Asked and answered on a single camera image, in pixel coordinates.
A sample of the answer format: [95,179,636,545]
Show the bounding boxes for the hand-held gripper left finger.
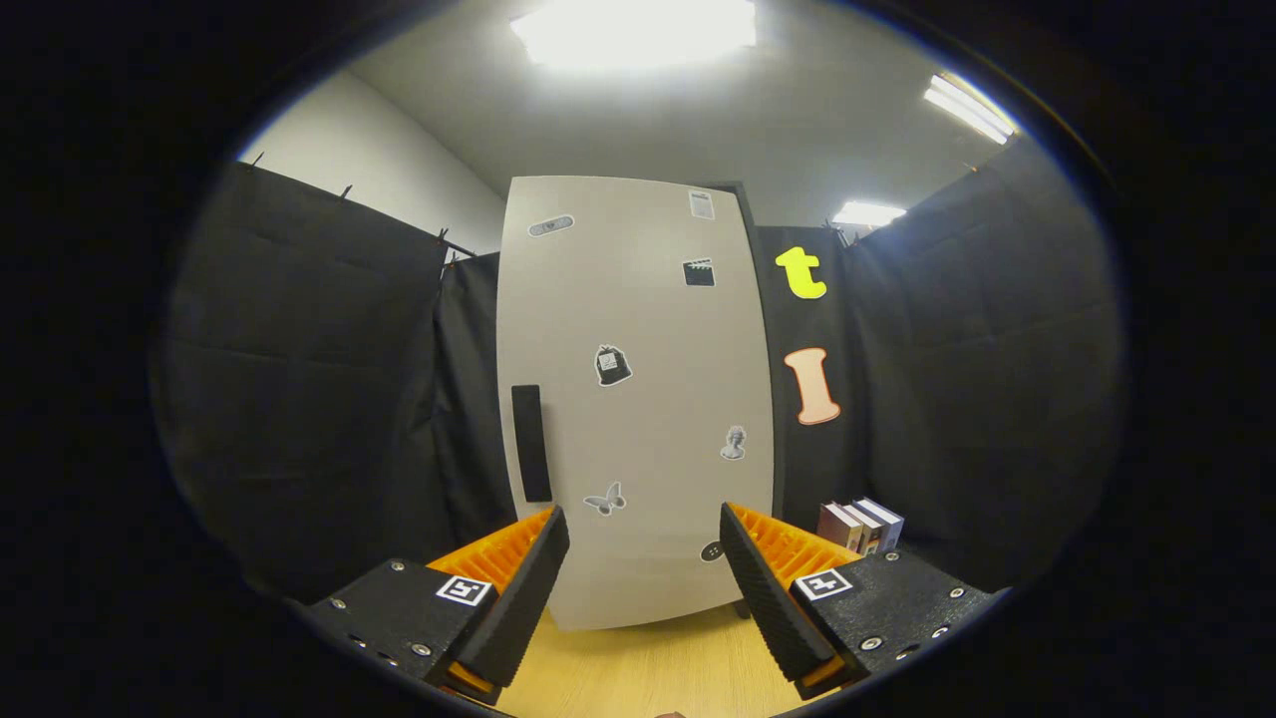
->
[299,505,571,706]

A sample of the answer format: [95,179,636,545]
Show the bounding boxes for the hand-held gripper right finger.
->
[720,502,1003,701]

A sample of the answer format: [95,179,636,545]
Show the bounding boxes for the maroon hardcover book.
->
[817,502,863,552]

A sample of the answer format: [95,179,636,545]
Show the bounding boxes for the dark grey cabinet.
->
[713,182,791,619]

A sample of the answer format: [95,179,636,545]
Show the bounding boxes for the white spine book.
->
[845,504,885,556]

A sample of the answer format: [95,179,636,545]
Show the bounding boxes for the small ceiling light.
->
[832,201,906,227]

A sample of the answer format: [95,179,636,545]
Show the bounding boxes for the long ceiling light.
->
[923,72,1018,146]

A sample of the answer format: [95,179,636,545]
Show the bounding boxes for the large ceiling light panel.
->
[510,0,757,71]

